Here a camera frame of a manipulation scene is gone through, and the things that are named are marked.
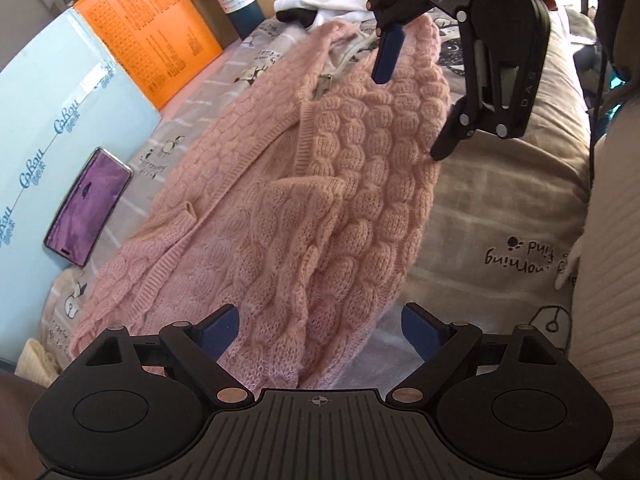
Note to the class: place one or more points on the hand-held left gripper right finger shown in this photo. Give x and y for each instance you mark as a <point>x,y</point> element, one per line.
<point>423,333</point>

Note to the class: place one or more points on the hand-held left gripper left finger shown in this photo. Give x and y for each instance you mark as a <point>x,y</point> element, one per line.
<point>223,330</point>

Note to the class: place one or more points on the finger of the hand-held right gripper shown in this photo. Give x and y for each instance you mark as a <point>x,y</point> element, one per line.
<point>389,54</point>
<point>449,136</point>

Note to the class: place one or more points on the pink knitted sweater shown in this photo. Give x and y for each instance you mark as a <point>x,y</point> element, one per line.
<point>310,180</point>

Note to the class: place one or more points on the printed grey bed sheet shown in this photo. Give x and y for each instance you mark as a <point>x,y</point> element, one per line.
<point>500,220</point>

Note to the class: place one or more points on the black cloth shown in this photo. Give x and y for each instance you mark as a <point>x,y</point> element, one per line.
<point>297,15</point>

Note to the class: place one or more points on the smartphone with purple screen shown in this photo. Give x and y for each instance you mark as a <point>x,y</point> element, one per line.
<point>87,207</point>

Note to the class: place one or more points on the cream knitted cloth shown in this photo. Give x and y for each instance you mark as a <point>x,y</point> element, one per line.
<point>40,362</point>

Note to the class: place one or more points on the beige ribbed cloth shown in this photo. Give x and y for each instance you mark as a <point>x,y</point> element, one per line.
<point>610,270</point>

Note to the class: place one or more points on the orange box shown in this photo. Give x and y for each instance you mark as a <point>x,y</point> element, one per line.
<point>150,30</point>

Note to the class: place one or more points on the light blue box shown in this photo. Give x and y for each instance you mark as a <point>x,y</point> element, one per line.
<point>50,125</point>

